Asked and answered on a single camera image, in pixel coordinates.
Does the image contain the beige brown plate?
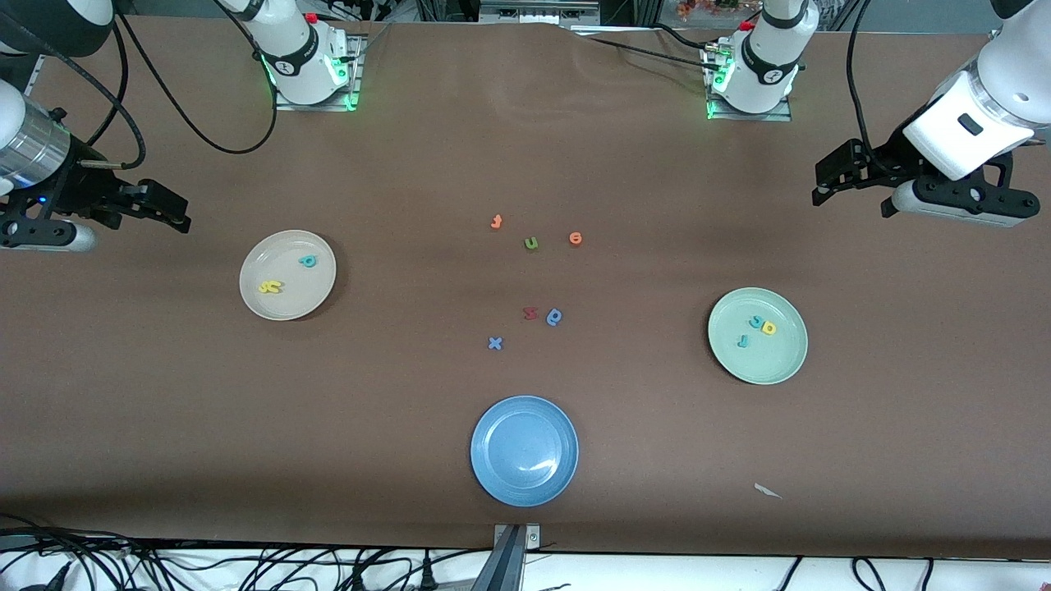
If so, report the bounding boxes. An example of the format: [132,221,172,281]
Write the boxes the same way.
[239,230,337,322]

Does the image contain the silver metal camera bracket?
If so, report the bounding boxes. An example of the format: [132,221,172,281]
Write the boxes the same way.
[472,523,543,591]

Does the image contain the black cable tangle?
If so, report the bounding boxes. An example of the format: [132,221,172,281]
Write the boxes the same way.
[0,513,493,591]

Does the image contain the green plate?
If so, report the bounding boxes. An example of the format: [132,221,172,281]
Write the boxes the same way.
[707,286,810,386]

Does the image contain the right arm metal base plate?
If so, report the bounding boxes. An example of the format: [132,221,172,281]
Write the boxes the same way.
[273,33,364,112]

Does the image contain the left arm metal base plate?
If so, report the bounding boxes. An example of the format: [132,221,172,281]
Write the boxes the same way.
[706,45,794,122]

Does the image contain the grey metal rail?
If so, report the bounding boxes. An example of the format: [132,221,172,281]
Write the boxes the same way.
[479,0,602,25]

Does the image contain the black table cable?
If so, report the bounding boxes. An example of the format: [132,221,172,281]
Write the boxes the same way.
[653,22,715,52]
[585,36,717,66]

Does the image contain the orange dried flowers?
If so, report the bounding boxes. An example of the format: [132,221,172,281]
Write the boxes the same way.
[675,0,763,22]

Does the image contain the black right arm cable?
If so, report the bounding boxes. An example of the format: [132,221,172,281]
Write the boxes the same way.
[0,0,278,169]

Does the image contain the blue plate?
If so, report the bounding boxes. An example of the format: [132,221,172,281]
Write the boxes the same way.
[470,395,580,508]

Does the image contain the black looped cable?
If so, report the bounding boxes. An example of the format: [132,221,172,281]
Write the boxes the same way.
[852,557,889,591]

